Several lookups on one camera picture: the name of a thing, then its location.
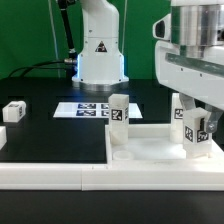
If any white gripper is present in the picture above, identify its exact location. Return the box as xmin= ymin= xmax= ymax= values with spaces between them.
xmin=153 ymin=14 xmax=224 ymax=133

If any white square table top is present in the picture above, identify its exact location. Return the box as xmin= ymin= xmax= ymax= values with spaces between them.
xmin=105 ymin=124 xmax=224 ymax=165

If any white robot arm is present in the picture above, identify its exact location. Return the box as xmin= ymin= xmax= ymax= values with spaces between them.
xmin=72 ymin=0 xmax=224 ymax=133

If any white U-shaped obstacle fence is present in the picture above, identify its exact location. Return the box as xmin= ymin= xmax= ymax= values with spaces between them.
xmin=0 ymin=126 xmax=224 ymax=192

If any white marker sheet with tags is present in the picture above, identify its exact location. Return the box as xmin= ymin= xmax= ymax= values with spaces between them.
xmin=53 ymin=101 xmax=143 ymax=119

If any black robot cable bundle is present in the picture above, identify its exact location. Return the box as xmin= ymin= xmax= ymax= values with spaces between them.
xmin=7 ymin=0 xmax=78 ymax=78

